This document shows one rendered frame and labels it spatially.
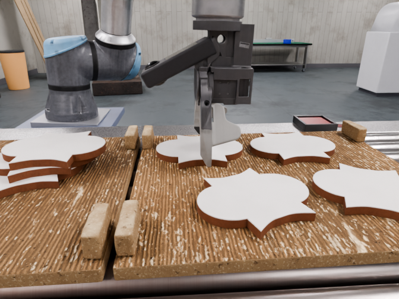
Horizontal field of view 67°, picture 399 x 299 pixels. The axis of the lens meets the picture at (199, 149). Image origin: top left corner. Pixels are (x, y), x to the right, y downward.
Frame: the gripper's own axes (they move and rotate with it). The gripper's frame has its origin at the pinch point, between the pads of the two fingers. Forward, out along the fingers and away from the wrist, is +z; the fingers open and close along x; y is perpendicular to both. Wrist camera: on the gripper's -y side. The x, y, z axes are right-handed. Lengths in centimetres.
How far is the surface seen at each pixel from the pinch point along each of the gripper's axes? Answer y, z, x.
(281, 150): 13.0, -0.9, -3.1
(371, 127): 42.0, 1.7, 16.6
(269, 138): 12.8, -0.9, 2.8
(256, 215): 4.4, -0.6, -20.3
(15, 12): -362, -42, 749
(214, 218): -0.2, -0.3, -20.2
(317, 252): 9.1, 0.4, -25.1
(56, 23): -290, -20, 798
